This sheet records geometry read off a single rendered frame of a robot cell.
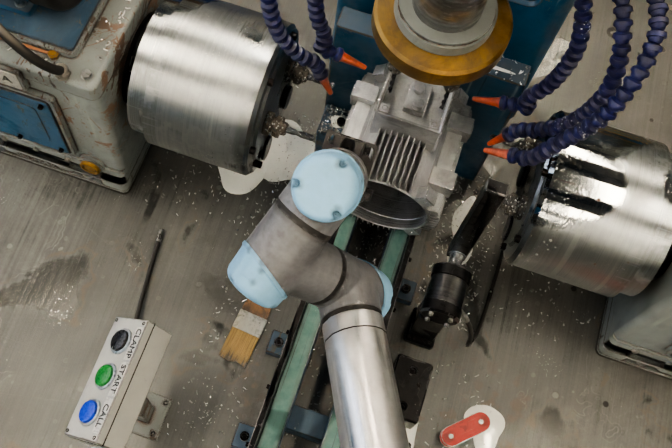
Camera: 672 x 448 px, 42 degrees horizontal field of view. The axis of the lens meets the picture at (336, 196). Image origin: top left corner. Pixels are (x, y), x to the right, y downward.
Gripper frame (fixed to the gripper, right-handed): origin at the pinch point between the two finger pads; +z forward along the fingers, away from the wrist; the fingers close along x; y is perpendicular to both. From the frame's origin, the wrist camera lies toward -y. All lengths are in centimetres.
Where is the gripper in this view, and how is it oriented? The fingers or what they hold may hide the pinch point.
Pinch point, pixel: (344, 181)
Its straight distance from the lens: 126.8
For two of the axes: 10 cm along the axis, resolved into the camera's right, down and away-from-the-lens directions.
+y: 3.1, -9.5, -1.1
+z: 0.9, -0.9, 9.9
